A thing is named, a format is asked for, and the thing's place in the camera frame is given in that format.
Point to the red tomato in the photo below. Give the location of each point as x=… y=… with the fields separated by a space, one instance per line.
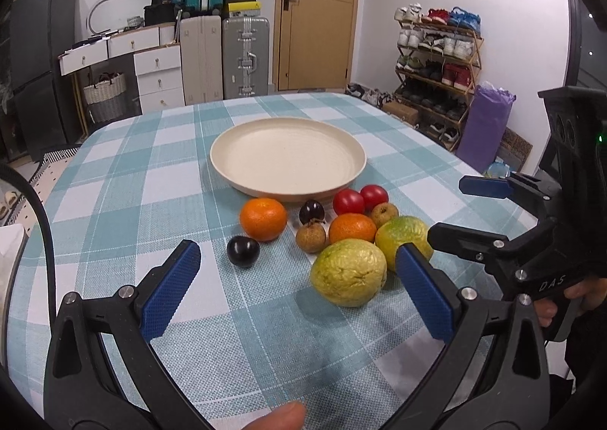
x=373 y=195
x=348 y=201

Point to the purple bag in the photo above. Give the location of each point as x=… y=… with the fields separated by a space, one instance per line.
x=485 y=126

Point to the beige suitcase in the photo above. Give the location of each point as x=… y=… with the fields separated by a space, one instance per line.
x=201 y=59

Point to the green yellow guava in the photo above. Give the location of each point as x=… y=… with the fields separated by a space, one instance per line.
x=399 y=231

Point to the red tomato front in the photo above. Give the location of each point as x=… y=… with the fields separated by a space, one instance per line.
x=348 y=201

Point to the large yellow guava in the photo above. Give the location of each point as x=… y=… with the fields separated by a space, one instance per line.
x=349 y=273

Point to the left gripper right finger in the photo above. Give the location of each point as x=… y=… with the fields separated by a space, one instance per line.
x=492 y=372

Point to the brown longan large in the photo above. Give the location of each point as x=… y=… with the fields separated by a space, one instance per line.
x=311 y=237

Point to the silver aluminium suitcase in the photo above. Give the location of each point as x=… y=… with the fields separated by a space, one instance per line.
x=245 y=56

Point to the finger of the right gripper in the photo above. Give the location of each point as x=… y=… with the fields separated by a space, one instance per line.
x=498 y=188
x=490 y=248

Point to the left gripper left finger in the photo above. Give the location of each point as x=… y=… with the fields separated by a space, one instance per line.
x=101 y=371

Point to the dark plum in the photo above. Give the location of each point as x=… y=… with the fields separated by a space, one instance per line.
x=242 y=251
x=311 y=212

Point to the left hand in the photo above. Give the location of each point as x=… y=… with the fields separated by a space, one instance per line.
x=289 y=416

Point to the cream round plate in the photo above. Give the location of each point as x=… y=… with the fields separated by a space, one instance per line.
x=288 y=159

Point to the wooden shoe rack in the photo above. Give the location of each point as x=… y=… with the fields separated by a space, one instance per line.
x=438 y=68

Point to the white drawer cabinet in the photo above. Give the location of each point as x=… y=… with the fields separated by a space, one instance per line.
x=156 y=55

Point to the yellow black box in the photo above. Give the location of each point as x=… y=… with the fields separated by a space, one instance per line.
x=243 y=9

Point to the right hand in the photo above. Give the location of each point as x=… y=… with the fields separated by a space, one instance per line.
x=591 y=292

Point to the dark plum front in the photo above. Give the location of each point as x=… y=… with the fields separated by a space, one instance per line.
x=242 y=251

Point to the red tomato back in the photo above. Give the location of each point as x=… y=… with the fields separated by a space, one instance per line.
x=373 y=195

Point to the brown longan small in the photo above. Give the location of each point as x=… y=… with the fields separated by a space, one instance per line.
x=383 y=213

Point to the wooden door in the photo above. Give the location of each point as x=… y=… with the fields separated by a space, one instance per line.
x=313 y=43

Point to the orange mandarin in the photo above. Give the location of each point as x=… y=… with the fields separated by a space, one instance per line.
x=263 y=219
x=352 y=226

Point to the woven laundry basket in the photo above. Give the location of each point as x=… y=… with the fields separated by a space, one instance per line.
x=106 y=99

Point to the teal checkered tablecloth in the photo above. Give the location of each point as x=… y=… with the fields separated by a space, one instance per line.
x=245 y=341

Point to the dark plum back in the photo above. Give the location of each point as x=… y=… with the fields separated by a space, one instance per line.
x=311 y=212

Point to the black refrigerator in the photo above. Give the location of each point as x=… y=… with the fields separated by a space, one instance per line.
x=39 y=32

